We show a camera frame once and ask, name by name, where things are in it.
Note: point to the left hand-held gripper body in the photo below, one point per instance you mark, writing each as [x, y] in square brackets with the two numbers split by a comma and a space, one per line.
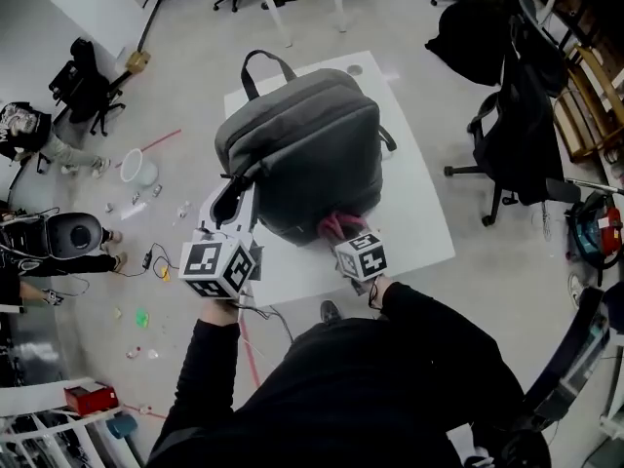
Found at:
[217, 266]

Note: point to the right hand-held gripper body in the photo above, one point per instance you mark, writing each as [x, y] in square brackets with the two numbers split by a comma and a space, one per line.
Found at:
[363, 261]

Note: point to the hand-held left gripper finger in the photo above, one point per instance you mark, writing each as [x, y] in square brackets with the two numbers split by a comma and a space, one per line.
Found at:
[246, 212]
[224, 203]

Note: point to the pink cloth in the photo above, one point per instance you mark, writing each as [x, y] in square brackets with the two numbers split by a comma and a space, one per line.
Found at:
[341, 224]

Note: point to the gray backpack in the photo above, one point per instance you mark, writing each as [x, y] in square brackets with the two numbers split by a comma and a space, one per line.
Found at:
[302, 154]

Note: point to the person's left forearm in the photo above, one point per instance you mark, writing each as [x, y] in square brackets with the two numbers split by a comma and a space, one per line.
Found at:
[214, 359]

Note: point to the person's right forearm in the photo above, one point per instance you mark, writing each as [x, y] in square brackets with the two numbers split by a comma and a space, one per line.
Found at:
[439, 320]

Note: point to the small yellow packet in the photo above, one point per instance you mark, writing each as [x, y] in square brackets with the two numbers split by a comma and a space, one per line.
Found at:
[166, 276]

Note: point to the person's black shoe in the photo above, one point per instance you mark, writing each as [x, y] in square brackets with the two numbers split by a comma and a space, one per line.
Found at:
[331, 311]

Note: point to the white table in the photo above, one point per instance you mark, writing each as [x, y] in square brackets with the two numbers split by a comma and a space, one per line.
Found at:
[414, 203]

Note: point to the scattered small litter pieces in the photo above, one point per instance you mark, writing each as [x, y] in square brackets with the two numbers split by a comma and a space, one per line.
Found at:
[136, 203]

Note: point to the green snack packet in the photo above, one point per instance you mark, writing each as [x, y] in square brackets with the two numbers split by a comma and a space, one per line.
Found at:
[142, 318]

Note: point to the clear plastic bucket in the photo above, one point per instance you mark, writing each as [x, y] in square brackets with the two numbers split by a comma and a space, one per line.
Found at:
[138, 167]

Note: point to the clear plastic bottle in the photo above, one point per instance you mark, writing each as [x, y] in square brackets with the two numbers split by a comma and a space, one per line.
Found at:
[139, 353]

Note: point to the person's black-clothed torso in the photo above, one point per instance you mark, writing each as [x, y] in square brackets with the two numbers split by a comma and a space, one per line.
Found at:
[351, 398]

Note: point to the black equipment pack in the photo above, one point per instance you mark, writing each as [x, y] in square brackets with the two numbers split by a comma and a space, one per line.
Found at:
[63, 234]

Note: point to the small cardboard box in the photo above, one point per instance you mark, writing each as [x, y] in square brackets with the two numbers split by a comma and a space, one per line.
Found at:
[137, 60]

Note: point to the red box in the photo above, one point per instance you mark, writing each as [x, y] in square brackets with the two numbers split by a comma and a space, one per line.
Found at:
[90, 399]

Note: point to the blue cup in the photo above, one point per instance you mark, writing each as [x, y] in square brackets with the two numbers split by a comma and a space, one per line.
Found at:
[122, 427]

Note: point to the black monitor screen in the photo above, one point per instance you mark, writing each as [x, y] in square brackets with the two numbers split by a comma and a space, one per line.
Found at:
[570, 359]

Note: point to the teal vacuum cleaner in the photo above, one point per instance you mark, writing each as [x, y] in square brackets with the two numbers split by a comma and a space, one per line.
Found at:
[595, 234]

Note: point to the white metal storage rack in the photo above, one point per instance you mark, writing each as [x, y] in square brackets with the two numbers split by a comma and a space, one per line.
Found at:
[44, 427]

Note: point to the black jacket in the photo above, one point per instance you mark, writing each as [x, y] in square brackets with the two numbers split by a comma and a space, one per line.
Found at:
[473, 32]

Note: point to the wooden rack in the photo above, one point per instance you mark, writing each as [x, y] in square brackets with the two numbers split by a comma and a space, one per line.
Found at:
[592, 110]

